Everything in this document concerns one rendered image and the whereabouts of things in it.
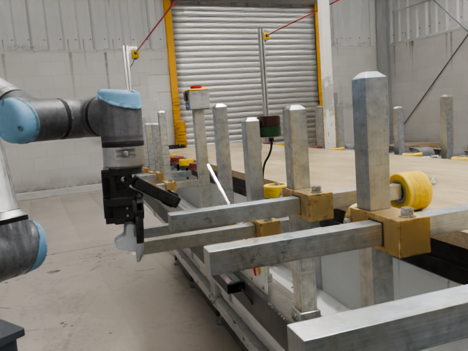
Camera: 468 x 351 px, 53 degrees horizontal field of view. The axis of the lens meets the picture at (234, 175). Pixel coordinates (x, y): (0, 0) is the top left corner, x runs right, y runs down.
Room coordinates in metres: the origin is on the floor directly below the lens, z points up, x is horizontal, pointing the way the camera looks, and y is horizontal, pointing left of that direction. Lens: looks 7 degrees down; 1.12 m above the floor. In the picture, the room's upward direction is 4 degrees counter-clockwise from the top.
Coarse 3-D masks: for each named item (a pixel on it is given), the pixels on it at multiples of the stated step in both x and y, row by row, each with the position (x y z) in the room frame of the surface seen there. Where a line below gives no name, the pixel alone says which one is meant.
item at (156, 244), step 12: (216, 228) 1.09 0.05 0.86; (228, 228) 1.08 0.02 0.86; (240, 228) 1.09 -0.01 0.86; (252, 228) 1.10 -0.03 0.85; (288, 228) 1.13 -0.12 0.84; (144, 240) 1.03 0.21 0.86; (156, 240) 1.03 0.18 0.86; (168, 240) 1.04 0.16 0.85; (180, 240) 1.04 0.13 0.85; (192, 240) 1.05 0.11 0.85; (204, 240) 1.06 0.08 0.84; (216, 240) 1.07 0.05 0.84; (228, 240) 1.08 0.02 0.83; (144, 252) 1.02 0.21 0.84; (156, 252) 1.03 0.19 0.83
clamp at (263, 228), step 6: (246, 222) 1.16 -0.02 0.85; (252, 222) 1.12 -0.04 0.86; (258, 222) 1.08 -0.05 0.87; (264, 222) 1.07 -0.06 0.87; (270, 222) 1.07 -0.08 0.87; (276, 222) 1.08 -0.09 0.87; (258, 228) 1.08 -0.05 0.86; (264, 228) 1.07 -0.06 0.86; (270, 228) 1.07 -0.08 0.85; (276, 228) 1.08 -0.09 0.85; (258, 234) 1.08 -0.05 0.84; (264, 234) 1.07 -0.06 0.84; (270, 234) 1.07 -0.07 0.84; (276, 234) 1.08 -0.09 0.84
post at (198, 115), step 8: (192, 112) 1.65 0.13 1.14; (200, 112) 1.63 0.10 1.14; (200, 120) 1.63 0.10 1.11; (200, 128) 1.63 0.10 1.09; (200, 136) 1.63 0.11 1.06; (200, 144) 1.63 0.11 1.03; (200, 152) 1.63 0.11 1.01; (200, 160) 1.63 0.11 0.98; (200, 168) 1.62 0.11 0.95; (200, 176) 1.62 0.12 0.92; (208, 176) 1.63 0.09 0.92; (200, 184) 1.63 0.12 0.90; (208, 184) 1.63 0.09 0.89; (200, 192) 1.64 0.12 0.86; (208, 192) 1.63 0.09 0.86; (200, 200) 1.65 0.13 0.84; (208, 200) 1.63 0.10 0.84
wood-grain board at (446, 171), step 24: (240, 144) 3.67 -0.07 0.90; (264, 144) 3.45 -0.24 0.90; (216, 168) 2.18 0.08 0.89; (240, 168) 1.99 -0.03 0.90; (312, 168) 1.80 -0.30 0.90; (336, 168) 1.74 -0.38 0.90; (408, 168) 1.59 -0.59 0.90; (432, 168) 1.55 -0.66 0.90; (456, 168) 1.51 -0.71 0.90; (456, 192) 1.10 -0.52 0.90; (456, 240) 0.78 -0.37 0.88
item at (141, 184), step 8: (136, 176) 1.03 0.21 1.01; (136, 184) 1.01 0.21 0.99; (144, 184) 1.02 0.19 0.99; (152, 184) 1.03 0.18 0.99; (144, 192) 1.02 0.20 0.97; (152, 192) 1.02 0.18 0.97; (160, 192) 1.03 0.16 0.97; (168, 192) 1.04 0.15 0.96; (160, 200) 1.03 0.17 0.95; (168, 200) 1.04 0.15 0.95; (176, 200) 1.04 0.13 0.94
